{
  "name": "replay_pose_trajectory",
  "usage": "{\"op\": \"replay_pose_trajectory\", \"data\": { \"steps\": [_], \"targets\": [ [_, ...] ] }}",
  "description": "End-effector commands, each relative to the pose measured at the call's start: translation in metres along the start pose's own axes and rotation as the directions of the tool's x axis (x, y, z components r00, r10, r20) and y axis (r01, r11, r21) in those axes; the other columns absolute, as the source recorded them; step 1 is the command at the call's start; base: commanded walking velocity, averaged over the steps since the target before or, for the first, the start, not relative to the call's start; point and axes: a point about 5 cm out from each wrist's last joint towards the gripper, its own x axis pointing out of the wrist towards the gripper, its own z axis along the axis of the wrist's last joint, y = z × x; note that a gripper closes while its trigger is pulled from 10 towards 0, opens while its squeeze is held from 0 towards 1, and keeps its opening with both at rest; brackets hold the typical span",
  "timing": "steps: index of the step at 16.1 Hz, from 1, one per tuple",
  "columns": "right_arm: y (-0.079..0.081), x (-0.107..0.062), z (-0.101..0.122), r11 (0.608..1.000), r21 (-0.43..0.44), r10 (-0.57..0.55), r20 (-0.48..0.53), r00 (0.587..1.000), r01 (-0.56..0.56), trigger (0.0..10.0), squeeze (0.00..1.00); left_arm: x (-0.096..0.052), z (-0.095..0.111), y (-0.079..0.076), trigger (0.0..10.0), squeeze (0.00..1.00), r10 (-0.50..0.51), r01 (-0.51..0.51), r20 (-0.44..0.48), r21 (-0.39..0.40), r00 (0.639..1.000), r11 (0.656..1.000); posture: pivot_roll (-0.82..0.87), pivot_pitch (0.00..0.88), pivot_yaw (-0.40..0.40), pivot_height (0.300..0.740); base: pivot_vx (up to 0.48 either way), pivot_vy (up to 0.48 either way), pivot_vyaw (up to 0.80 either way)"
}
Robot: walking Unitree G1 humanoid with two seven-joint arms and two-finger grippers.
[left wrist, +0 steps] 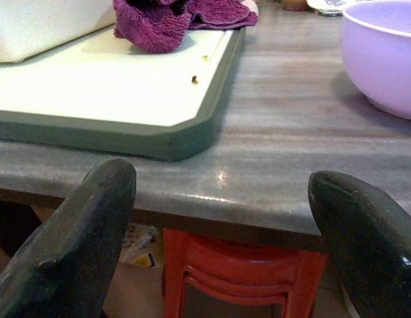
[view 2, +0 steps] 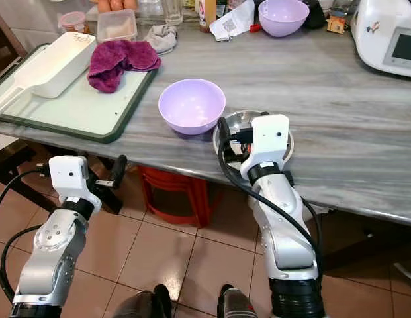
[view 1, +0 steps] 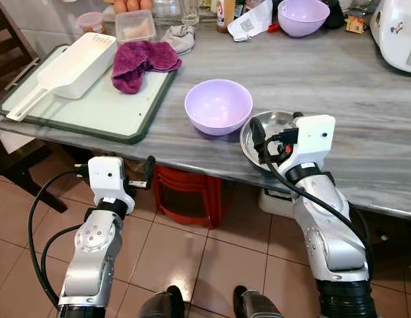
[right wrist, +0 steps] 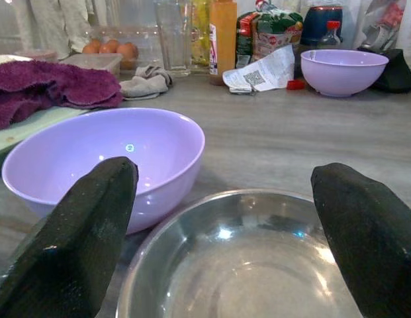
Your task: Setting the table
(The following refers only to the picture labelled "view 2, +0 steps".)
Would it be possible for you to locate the stainless steel bowl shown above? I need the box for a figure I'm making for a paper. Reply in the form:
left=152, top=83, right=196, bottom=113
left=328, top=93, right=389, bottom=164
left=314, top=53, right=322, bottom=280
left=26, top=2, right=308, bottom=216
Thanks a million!
left=213, top=110, right=296, bottom=168

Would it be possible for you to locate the red plastic stool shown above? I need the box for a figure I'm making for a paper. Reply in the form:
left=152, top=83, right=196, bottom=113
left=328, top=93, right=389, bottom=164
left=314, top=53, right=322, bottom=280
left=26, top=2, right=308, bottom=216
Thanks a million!
left=137, top=164, right=212, bottom=229

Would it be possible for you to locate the lilac plastic bowl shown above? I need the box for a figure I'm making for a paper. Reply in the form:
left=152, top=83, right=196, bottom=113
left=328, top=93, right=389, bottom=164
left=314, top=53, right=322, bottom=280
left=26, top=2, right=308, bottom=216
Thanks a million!
left=158, top=79, right=227, bottom=136
left=258, top=0, right=311, bottom=38

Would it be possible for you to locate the white tray with green rim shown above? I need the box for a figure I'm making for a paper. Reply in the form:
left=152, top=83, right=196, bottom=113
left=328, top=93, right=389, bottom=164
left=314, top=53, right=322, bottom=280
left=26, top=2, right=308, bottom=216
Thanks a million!
left=0, top=43, right=160, bottom=144

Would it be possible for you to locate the dark wooden chair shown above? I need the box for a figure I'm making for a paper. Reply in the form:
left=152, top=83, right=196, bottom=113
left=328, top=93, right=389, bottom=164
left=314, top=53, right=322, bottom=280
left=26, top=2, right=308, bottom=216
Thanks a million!
left=0, top=7, right=48, bottom=214

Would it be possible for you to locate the magenta towel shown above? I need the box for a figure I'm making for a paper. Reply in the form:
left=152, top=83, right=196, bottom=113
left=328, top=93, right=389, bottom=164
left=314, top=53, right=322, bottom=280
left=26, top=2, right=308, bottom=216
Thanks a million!
left=87, top=39, right=163, bottom=94

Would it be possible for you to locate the white paper with QR code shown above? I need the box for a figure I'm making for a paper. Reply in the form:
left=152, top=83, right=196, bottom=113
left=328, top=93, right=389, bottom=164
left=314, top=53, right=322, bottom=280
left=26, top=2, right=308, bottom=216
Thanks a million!
left=208, top=0, right=256, bottom=42

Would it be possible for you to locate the white plastic scoop container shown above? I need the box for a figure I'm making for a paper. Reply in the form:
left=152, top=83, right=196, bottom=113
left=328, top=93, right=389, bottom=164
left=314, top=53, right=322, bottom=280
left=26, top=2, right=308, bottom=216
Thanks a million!
left=0, top=31, right=97, bottom=121

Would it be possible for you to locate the robot left leg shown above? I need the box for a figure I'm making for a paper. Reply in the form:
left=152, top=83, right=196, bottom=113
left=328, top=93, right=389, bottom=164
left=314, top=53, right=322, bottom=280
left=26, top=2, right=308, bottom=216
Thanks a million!
left=111, top=284, right=173, bottom=318

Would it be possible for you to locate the robot leg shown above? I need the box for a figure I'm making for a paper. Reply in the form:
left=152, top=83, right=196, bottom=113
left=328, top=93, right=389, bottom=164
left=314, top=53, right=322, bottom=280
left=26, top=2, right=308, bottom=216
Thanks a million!
left=111, top=284, right=173, bottom=318
left=216, top=284, right=260, bottom=318

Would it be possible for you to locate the grey cloth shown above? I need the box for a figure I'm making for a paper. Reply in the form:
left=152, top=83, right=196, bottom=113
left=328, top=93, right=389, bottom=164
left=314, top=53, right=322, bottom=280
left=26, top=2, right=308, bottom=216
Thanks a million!
left=144, top=25, right=179, bottom=56

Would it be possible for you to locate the brown sauce bottle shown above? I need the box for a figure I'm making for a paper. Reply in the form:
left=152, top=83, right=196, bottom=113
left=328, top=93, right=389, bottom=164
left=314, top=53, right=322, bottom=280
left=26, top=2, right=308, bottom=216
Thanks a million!
left=199, top=0, right=218, bottom=34

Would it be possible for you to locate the clear plastic food container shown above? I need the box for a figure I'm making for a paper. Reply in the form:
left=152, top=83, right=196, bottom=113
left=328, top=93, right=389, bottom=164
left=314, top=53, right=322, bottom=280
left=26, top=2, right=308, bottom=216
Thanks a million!
left=97, top=9, right=139, bottom=44

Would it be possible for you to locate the clear drinking glass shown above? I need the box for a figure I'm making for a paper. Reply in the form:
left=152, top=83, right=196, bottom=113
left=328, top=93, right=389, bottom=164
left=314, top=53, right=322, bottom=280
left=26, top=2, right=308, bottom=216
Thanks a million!
left=162, top=0, right=183, bottom=27

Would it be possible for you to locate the small jar with pink lid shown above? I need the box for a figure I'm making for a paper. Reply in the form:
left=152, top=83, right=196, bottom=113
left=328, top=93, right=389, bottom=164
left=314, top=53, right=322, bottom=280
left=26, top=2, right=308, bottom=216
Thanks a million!
left=58, top=11, right=89, bottom=34

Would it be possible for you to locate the robot right leg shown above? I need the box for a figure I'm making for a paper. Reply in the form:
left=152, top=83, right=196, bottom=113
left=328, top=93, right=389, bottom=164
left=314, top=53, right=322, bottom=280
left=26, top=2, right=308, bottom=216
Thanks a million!
left=216, top=284, right=260, bottom=318

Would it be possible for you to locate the white kitchen appliance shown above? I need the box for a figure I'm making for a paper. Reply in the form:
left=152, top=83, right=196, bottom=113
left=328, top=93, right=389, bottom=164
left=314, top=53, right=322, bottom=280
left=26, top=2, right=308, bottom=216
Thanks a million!
left=350, top=0, right=411, bottom=80

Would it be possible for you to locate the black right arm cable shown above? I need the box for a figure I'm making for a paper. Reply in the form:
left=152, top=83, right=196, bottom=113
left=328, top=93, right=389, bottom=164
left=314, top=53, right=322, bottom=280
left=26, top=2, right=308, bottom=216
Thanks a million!
left=216, top=117, right=325, bottom=272

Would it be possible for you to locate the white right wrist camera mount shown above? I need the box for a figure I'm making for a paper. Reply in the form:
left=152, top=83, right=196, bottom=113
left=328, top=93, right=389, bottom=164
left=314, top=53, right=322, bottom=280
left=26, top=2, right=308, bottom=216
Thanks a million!
left=240, top=114, right=291, bottom=181

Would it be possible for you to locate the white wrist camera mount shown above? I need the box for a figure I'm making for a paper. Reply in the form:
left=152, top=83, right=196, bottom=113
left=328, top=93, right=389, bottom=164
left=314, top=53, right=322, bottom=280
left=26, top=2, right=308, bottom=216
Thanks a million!
left=48, top=155, right=103, bottom=211
left=240, top=114, right=291, bottom=181

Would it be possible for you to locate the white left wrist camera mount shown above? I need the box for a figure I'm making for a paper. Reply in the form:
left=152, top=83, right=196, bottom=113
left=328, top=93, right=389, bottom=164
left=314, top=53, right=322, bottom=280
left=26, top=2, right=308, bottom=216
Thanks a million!
left=48, top=155, right=103, bottom=211

